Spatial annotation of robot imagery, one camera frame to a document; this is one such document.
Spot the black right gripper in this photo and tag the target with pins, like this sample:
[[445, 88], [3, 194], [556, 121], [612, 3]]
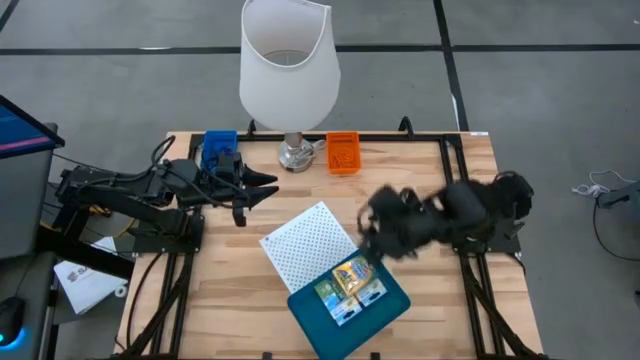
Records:
[[400, 222]]

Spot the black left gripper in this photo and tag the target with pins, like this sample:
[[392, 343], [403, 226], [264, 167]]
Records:
[[220, 190]]

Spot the green yellow crayon box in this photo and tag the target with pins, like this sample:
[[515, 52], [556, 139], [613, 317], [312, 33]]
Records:
[[352, 275]]

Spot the blue plastic basket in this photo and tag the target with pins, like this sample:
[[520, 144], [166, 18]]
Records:
[[212, 142]]

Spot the orange plastic basket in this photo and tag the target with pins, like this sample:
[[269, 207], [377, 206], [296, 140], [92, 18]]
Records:
[[345, 150]]

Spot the teal plastic tray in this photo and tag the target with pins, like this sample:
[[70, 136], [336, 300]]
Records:
[[320, 325]]

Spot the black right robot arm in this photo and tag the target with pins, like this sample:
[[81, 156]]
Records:
[[465, 210]]

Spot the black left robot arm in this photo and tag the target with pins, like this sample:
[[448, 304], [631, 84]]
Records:
[[130, 192]]

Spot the green blue card pack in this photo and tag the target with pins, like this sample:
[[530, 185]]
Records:
[[327, 292], [375, 295]]

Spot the white perforated metal shelf riser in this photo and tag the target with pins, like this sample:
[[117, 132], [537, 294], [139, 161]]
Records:
[[305, 245]]

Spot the silver lamp with white shade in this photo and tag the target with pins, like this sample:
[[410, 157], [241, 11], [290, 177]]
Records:
[[287, 85]]

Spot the white tape roll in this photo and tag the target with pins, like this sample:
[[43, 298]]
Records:
[[121, 291]]

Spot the white printed paper sheets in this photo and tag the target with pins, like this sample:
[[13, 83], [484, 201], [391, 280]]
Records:
[[85, 285]]

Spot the grey metal cabinet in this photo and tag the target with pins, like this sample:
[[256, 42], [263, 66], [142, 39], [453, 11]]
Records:
[[22, 200]]

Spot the monitor with blue screen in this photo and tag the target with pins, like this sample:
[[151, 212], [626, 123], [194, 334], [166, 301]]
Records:
[[20, 132]]

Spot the grey chair base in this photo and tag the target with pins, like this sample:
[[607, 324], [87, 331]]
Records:
[[620, 196]]

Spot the black computer mouse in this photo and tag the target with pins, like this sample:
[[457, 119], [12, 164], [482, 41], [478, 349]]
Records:
[[10, 320]]

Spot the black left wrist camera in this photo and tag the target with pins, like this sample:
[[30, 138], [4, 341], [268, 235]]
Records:
[[229, 162]]

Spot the black aluminium table frame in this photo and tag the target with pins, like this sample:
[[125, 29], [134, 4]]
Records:
[[452, 160]]

